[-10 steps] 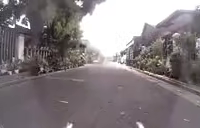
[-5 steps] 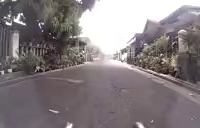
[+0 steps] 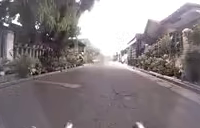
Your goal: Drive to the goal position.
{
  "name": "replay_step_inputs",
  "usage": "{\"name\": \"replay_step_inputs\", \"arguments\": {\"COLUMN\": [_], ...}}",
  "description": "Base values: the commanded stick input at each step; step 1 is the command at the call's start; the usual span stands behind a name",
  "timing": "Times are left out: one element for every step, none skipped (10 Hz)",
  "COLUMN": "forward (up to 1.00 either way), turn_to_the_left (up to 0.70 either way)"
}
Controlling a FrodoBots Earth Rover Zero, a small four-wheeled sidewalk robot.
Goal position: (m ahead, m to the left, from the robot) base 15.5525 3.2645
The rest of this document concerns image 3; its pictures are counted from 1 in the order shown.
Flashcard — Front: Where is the grey asphalt road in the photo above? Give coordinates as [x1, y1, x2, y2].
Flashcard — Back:
[0, 61, 200, 128]

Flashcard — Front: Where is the row of bushes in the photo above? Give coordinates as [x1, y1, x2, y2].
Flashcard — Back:
[0, 49, 101, 81]

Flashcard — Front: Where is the flowering hedge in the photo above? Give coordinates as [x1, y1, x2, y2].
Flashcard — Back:
[126, 24, 200, 86]

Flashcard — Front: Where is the large tree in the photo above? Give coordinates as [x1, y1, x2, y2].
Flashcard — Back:
[0, 0, 97, 59]

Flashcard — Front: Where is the robot's own part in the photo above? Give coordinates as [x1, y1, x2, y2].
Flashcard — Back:
[64, 121, 74, 128]
[133, 121, 145, 128]

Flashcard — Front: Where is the pale picket fence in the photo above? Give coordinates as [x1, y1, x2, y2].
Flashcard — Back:
[13, 43, 54, 60]

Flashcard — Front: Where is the concrete kerb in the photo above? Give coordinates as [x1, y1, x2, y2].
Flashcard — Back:
[0, 63, 92, 92]
[122, 63, 200, 98]

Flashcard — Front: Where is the row of houses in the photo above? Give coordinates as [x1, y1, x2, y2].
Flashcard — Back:
[119, 2, 200, 64]

